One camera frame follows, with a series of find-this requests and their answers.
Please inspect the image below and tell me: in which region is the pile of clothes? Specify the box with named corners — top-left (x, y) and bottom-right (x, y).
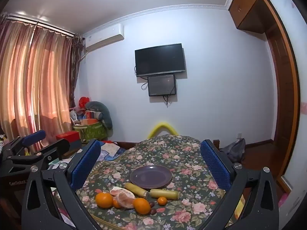
top-left (85, 101), bottom-right (113, 130)

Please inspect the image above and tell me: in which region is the green floral blanket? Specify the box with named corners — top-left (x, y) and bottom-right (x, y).
top-left (48, 135), bottom-right (245, 230)

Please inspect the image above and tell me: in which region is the curtain rail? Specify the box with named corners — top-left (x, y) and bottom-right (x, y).
top-left (6, 14), bottom-right (75, 37)

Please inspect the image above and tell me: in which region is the wooden bed footboard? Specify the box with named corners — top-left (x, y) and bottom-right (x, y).
top-left (109, 139), bottom-right (221, 150)

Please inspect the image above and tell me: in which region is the blue patchwork quilt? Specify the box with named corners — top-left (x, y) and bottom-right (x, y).
top-left (96, 141), bottom-right (126, 161)

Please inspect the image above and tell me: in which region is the orange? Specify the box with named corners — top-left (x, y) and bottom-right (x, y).
top-left (133, 197), bottom-right (151, 215)
top-left (95, 192), bottom-right (114, 209)

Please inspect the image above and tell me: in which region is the wooden wardrobe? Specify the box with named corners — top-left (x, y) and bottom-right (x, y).
top-left (229, 0), bottom-right (302, 193)

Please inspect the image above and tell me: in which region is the purple round plate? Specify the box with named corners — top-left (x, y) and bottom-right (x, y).
top-left (130, 165), bottom-right (172, 189)

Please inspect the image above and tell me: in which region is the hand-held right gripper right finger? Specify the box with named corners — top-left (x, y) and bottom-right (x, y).
top-left (200, 139), bottom-right (280, 230)

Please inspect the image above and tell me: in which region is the yellow foam tube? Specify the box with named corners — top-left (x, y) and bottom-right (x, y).
top-left (147, 120), bottom-right (178, 139)

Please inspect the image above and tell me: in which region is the black wall television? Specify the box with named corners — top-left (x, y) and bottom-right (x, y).
top-left (135, 44), bottom-right (187, 77)

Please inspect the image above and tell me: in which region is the green patterned box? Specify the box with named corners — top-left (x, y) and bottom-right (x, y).
top-left (73, 122), bottom-right (107, 142)

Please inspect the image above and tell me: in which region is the grey bag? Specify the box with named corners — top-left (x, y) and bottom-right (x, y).
top-left (219, 138), bottom-right (246, 164)

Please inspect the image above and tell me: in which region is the red box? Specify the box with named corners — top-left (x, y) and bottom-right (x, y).
top-left (56, 132), bottom-right (81, 148)

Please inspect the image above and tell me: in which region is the white air conditioner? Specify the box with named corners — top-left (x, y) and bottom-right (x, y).
top-left (84, 23), bottom-right (125, 49)

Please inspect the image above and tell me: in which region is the pink cloth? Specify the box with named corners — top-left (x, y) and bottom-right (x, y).
top-left (278, 191), bottom-right (291, 215)

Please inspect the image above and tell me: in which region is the peeled pomelo segment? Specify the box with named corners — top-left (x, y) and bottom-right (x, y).
top-left (110, 186), bottom-right (135, 199)
top-left (115, 193), bottom-right (137, 209)

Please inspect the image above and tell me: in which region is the pink striped curtain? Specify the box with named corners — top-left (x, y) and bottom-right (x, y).
top-left (0, 12), bottom-right (83, 149)

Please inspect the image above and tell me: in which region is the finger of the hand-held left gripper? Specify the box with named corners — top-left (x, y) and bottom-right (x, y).
top-left (7, 138), bottom-right (70, 168)
top-left (5, 130), bottom-right (46, 157)

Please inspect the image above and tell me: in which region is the white sliding wardrobe door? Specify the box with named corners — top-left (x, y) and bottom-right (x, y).
top-left (267, 0), bottom-right (307, 221)

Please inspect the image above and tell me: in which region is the yellow sugarcane piece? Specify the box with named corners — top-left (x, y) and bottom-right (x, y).
top-left (150, 189), bottom-right (181, 200)
top-left (124, 182), bottom-right (149, 199)

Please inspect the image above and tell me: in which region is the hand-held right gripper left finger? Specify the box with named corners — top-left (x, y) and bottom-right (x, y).
top-left (21, 139), bottom-right (102, 230)

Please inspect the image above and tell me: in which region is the small black wall monitor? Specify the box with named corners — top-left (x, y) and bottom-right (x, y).
top-left (147, 74), bottom-right (177, 97)

